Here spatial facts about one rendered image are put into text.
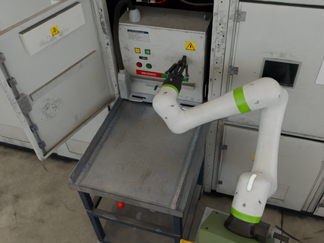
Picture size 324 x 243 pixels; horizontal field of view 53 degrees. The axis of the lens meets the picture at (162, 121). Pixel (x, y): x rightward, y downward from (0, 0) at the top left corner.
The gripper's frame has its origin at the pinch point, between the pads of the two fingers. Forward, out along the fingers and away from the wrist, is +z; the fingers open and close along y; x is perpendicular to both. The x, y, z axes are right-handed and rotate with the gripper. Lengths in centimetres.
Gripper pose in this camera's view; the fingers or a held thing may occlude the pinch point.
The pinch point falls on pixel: (182, 61)
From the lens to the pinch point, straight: 175.4
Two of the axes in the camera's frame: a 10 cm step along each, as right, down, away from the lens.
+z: 3.0, -6.9, 6.6
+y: 9.5, 1.7, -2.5
